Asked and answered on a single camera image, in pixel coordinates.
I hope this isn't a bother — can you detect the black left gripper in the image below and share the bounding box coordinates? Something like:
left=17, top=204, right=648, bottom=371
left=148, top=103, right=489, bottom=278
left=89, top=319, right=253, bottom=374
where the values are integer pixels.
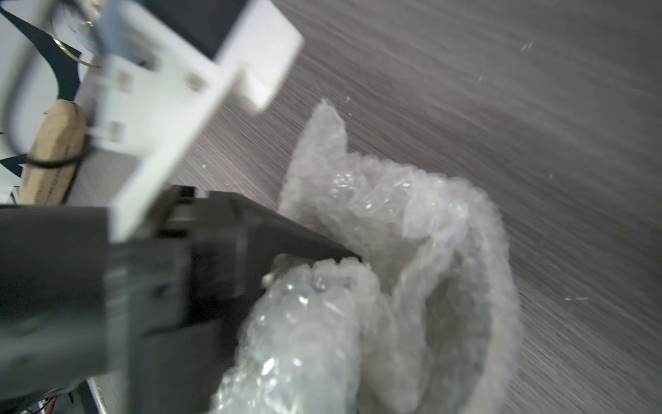
left=1, top=187, right=248, bottom=413

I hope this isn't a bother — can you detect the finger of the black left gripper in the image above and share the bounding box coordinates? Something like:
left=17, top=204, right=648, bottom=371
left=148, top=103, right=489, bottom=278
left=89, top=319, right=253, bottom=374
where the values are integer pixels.
left=206, top=191, right=360, bottom=290

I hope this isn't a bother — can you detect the bubble wrap sheet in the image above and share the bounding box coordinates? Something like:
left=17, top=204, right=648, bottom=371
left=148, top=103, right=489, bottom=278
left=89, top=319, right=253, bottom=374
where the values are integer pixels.
left=212, top=102, right=522, bottom=413

